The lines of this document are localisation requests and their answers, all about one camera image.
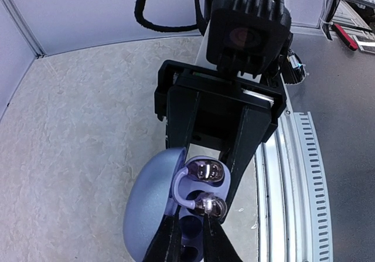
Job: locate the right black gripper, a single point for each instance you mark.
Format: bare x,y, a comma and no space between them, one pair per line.
233,116

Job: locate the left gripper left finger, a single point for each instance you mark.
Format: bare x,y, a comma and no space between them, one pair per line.
166,243

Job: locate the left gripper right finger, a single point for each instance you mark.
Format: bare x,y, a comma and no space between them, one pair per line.
216,245

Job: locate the purple earbud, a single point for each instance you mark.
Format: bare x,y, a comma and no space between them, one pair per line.
201,185

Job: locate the blue-grey earbud charging case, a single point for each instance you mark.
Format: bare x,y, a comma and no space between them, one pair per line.
150,199

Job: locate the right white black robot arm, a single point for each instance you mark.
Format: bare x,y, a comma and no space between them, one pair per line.
235,106

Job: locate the red black tool outside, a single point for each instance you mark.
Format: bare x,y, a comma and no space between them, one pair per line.
344,37

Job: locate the front aluminium rail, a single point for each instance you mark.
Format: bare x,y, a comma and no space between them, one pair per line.
294,222

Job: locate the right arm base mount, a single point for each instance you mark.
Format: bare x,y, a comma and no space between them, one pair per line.
293,70

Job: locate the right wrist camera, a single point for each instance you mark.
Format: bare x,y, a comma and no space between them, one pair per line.
243,36

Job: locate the right aluminium frame post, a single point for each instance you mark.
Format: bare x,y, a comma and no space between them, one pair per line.
22,26

